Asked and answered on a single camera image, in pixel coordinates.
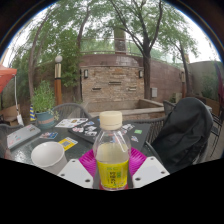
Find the purple closed umbrella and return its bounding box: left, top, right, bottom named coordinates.
left=214, top=61, right=224, bottom=106

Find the black metal chair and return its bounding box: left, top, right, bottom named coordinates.
left=209, top=106, right=224, bottom=158

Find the yellow card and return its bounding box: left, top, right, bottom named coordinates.
left=58, top=136, right=79, bottom=151

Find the blue sticker card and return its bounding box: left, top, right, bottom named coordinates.
left=39, top=131, right=59, bottom=140

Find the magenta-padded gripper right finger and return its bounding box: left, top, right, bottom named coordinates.
left=128, top=147, right=170, bottom=190

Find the black jacket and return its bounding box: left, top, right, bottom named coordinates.
left=151, top=96, right=214, bottom=174

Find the yellow-labelled clear drink bottle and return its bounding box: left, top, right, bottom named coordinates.
left=92, top=110, right=132, bottom=191

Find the black laptop with stickers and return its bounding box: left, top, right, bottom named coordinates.
left=68, top=115, right=143, bottom=153

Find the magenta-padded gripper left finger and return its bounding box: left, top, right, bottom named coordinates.
left=57, top=148, right=100, bottom=190

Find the orange patio umbrella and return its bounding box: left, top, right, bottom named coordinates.
left=0, top=64, right=24, bottom=126

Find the wooden bench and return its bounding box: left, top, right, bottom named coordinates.
left=0, top=103, right=22, bottom=125

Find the white ceramic mug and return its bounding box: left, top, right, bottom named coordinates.
left=30, top=141, right=68, bottom=175

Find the yellow blue striped cone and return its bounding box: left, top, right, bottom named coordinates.
left=29, top=104, right=37, bottom=122

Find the green plant in blue pot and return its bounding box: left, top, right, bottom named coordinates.
left=30, top=79, right=59, bottom=129

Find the white sticker sheet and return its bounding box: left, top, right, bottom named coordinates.
left=54, top=117, right=89, bottom=129

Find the forked trunk tree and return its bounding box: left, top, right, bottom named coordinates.
left=106, top=0, right=201, bottom=100

